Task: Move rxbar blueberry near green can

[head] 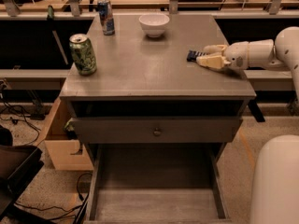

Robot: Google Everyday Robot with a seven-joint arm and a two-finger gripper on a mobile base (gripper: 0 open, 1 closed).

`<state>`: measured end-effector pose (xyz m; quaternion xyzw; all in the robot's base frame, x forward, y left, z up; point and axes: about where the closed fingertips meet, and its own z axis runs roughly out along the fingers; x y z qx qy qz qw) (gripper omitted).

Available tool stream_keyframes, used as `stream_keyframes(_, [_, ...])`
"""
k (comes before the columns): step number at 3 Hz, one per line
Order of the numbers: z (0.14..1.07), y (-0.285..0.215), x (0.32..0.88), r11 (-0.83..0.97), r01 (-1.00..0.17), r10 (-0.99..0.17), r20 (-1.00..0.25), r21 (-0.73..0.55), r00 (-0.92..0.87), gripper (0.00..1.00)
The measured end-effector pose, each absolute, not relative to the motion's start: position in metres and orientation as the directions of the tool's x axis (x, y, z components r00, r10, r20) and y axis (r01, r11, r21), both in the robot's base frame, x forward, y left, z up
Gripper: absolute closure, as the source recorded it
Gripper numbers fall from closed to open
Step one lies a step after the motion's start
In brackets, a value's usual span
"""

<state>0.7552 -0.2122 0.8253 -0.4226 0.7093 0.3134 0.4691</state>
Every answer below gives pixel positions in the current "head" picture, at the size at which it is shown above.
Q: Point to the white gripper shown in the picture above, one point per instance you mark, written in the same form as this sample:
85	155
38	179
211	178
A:
236	55

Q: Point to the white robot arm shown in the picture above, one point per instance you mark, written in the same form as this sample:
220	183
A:
275	185

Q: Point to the blue energy drink can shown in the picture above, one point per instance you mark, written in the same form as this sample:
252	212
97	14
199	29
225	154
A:
106	17

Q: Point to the green soda can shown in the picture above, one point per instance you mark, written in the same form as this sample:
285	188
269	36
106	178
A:
82	54

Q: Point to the white ceramic bowl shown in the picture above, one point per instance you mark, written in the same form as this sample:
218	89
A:
154	25

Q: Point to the grey wooden cabinet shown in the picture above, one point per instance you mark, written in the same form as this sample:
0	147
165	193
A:
140	77

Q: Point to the round metal drawer knob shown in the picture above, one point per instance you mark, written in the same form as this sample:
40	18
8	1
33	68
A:
157	132

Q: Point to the grey upper drawer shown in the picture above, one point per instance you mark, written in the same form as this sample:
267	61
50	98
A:
148	131

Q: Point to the grey open bottom drawer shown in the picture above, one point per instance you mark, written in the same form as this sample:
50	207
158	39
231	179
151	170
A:
155	184

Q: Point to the light wooden box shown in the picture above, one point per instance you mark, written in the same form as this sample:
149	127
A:
66	154

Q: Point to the dark tray stand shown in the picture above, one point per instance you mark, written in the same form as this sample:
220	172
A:
18	167

